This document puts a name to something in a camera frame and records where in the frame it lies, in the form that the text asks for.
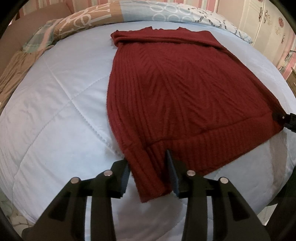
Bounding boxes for dark red knit sweater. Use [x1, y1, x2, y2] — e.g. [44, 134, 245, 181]
[107, 27, 286, 202]

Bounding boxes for white floral wardrobe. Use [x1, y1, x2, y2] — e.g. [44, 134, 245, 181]
[239, 1, 290, 67]

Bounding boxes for light blue quilted bedspread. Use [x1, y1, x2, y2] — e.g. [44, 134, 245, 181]
[1, 22, 295, 240]

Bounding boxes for patterned blue beige pillow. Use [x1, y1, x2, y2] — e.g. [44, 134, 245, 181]
[22, 1, 252, 53]

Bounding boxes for beige crumpled cloth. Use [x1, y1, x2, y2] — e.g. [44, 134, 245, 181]
[0, 45, 53, 113]

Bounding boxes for brown upholstered headboard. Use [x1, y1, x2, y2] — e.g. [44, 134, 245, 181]
[0, 3, 71, 72]

